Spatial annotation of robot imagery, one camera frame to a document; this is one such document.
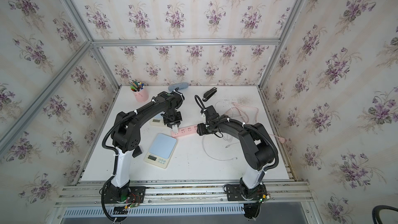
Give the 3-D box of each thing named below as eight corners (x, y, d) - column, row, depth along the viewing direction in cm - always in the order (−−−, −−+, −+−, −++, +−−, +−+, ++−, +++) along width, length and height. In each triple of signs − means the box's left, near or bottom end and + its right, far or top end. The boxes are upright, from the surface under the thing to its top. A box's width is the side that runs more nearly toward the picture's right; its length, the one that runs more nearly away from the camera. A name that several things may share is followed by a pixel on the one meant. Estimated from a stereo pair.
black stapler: (201, 99, 115) (201, 95, 112) (212, 89, 122) (213, 85, 118) (205, 102, 114) (205, 97, 110) (216, 92, 120) (216, 88, 117)
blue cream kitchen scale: (144, 161, 85) (143, 160, 83) (158, 134, 96) (157, 132, 94) (167, 169, 82) (166, 168, 81) (179, 139, 93) (178, 138, 92)
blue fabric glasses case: (168, 91, 119) (168, 89, 117) (168, 87, 122) (167, 84, 120) (188, 88, 122) (188, 85, 120) (187, 83, 125) (187, 81, 123)
